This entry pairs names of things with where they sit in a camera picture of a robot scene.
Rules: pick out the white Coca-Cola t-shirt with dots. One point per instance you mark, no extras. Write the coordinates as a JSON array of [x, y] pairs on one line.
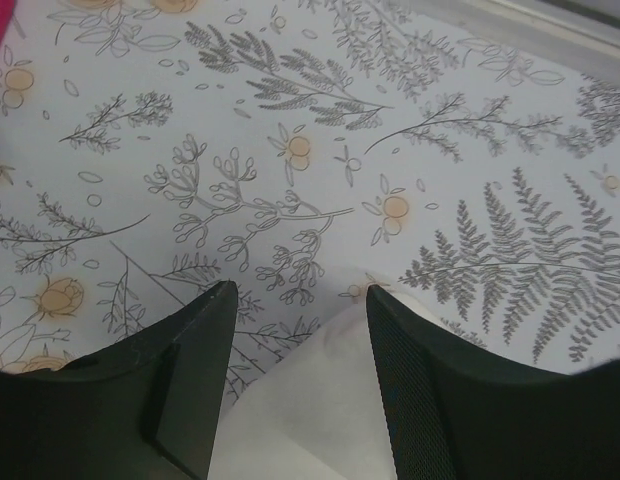
[[316, 415]]

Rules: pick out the aluminium frame rail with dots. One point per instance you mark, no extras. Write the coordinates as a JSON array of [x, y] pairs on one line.
[[583, 35]]

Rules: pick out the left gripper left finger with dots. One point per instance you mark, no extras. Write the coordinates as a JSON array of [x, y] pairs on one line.
[[146, 407]]

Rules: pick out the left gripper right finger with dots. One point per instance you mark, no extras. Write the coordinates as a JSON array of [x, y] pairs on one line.
[[456, 411]]

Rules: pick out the floral patterned table mat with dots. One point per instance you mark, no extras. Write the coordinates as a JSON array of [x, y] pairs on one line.
[[305, 150]]

